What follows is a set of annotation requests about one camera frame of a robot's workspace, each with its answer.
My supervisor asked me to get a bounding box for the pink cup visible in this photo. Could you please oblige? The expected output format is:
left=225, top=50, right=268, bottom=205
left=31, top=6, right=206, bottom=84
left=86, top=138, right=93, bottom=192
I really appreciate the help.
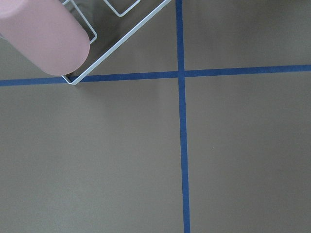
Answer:
left=0, top=0, right=90, bottom=76

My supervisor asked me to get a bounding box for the white wire cup rack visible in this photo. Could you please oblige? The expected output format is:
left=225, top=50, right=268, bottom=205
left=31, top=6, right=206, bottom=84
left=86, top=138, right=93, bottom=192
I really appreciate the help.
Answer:
left=61, top=0, right=170, bottom=85

